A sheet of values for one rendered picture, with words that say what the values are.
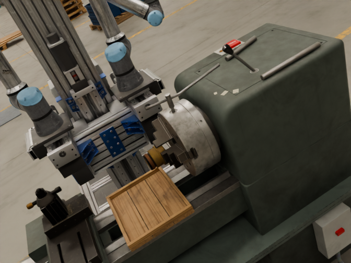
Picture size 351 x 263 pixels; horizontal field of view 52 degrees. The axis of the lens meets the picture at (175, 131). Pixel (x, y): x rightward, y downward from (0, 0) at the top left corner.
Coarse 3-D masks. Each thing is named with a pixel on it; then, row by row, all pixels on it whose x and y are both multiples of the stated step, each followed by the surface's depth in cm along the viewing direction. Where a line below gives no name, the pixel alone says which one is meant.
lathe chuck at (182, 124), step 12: (168, 108) 151; (180, 108) 147; (168, 120) 144; (180, 120) 143; (192, 120) 142; (180, 132) 141; (192, 132) 141; (180, 144) 146; (192, 144) 141; (204, 144) 142; (204, 156) 144; (192, 168) 150
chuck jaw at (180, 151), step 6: (168, 150) 149; (174, 150) 147; (180, 150) 144; (192, 150) 142; (162, 156) 149; (168, 156) 149; (174, 156) 146; (180, 156) 142; (186, 156) 143; (192, 156) 142; (180, 162) 143
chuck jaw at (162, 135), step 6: (156, 120) 155; (156, 126) 154; (162, 126) 155; (156, 132) 154; (162, 132) 154; (168, 132) 154; (156, 138) 153; (162, 138) 154; (168, 138) 154; (156, 144) 153; (162, 144) 155
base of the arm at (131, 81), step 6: (126, 72) 193; (132, 72) 195; (138, 72) 201; (120, 78) 196; (126, 78) 195; (132, 78) 195; (138, 78) 200; (120, 84) 197; (126, 84) 196; (132, 84) 196; (138, 84) 198; (120, 90) 200; (126, 90) 197
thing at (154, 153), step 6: (150, 150) 151; (156, 150) 150; (162, 150) 151; (144, 156) 151; (150, 156) 150; (156, 156) 149; (150, 162) 149; (156, 162) 150; (162, 162) 151; (150, 168) 151
